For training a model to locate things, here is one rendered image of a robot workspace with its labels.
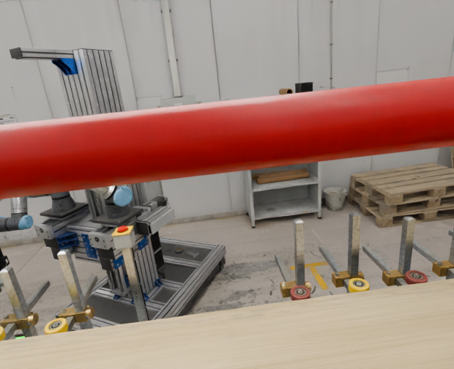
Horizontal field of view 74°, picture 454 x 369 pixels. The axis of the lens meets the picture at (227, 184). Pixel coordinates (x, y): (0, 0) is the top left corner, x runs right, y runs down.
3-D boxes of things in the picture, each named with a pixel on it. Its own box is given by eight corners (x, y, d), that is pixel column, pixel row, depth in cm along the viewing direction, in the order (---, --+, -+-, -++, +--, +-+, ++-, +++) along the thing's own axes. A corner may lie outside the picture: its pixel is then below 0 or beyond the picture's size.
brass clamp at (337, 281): (331, 280, 145) (331, 271, 143) (358, 277, 145) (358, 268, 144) (336, 288, 139) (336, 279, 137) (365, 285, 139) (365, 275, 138)
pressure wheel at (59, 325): (48, 348, 124) (39, 326, 120) (67, 335, 130) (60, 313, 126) (57, 357, 119) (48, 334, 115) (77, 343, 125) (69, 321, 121)
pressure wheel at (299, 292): (314, 311, 129) (313, 289, 125) (304, 323, 123) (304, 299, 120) (297, 303, 134) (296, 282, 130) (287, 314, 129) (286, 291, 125)
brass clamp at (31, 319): (10, 322, 138) (6, 313, 136) (40, 318, 139) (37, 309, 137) (2, 332, 132) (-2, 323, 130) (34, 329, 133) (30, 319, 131)
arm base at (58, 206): (66, 203, 221) (62, 190, 218) (80, 204, 215) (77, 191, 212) (47, 211, 208) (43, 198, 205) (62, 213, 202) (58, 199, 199)
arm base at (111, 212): (117, 208, 201) (114, 194, 197) (135, 210, 194) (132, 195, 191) (99, 217, 188) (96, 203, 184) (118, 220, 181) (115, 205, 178)
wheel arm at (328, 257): (318, 252, 168) (318, 245, 167) (324, 251, 169) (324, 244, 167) (356, 306, 127) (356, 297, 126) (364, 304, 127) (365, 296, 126)
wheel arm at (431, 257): (404, 243, 171) (405, 236, 170) (410, 242, 171) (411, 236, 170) (469, 293, 130) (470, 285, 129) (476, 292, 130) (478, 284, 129)
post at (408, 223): (395, 303, 150) (403, 215, 135) (401, 302, 151) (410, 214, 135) (399, 308, 147) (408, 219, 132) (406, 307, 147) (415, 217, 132)
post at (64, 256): (88, 337, 142) (60, 248, 127) (95, 336, 142) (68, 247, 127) (85, 343, 139) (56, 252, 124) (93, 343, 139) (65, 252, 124)
